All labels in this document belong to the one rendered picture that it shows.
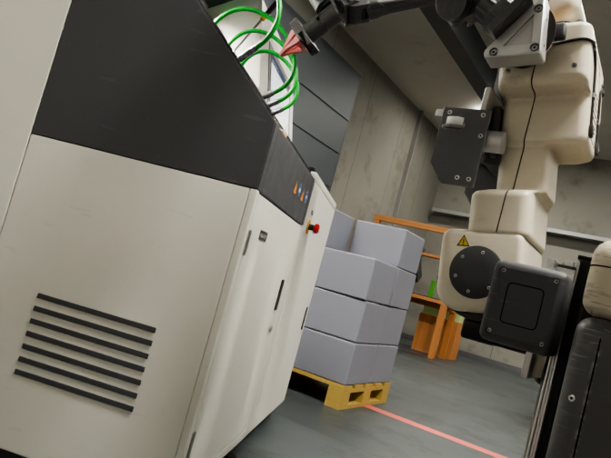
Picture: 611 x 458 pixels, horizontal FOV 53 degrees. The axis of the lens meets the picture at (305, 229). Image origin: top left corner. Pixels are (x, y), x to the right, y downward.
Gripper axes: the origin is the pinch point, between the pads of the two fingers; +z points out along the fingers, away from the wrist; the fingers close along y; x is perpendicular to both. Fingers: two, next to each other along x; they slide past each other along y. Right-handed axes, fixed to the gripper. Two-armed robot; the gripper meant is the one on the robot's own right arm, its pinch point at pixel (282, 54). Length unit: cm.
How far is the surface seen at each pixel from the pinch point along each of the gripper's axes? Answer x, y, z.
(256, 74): -28.9, 20.8, 16.0
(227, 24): -25, 42, 16
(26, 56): 48, 10, 47
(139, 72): 39.9, -8.6, 25.4
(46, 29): 47, 13, 40
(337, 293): -166, -27, 66
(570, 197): -917, 98, -147
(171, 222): 35, -44, 36
